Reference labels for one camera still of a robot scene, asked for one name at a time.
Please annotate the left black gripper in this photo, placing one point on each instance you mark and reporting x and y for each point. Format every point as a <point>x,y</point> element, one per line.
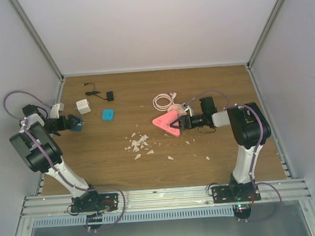
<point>63,124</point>

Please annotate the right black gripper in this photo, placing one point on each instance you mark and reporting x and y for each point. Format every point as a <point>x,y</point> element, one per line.
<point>185,119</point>

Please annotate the dark blue cube socket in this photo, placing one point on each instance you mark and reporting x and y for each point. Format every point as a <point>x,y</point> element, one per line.
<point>77,124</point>

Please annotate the pink power strip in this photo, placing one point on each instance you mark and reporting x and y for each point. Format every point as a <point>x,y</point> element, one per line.
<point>163,122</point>

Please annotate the pink round socket hub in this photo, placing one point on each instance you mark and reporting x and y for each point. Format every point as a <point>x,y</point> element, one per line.
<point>178,108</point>

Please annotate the white tiger cube adapter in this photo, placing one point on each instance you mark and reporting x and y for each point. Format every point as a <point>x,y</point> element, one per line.
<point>83,106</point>

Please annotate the light blue plug adapter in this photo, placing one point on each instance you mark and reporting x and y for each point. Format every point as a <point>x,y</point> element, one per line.
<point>107,115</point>

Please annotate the black plug adapter with cable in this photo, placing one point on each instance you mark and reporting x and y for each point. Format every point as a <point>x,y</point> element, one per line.
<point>109,94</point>

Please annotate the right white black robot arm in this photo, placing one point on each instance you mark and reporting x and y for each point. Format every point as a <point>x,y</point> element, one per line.
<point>250,129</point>

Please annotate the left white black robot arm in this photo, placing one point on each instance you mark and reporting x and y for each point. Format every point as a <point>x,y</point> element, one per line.
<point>38,150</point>

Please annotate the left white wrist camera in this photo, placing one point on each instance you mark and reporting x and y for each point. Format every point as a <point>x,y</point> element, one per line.
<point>56,110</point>

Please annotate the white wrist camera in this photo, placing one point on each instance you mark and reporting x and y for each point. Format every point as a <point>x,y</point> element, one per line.
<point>56,110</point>
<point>187,108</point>

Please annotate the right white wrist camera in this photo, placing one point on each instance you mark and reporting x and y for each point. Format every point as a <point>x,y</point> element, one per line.
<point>187,108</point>

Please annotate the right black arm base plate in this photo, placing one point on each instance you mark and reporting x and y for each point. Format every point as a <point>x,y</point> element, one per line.
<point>225,194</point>

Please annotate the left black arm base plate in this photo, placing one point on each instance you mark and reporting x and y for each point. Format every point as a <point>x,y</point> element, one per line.
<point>93,202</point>

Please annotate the aluminium front rail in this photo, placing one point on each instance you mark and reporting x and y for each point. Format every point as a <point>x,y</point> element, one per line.
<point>156,199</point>

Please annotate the grey slotted cable duct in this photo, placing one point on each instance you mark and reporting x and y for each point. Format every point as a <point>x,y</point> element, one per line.
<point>131,217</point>

